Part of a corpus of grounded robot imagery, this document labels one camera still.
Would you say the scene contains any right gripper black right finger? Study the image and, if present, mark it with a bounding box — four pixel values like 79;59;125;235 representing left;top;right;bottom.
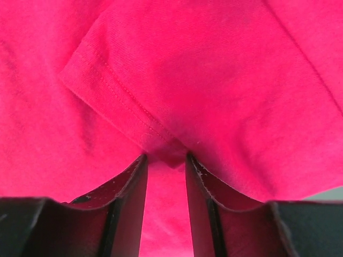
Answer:
185;154;342;256

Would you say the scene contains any red t shirt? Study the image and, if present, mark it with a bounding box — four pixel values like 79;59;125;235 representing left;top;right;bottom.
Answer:
1;1;342;256

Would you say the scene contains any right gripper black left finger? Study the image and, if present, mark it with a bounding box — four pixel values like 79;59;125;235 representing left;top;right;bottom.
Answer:
1;155;147;256

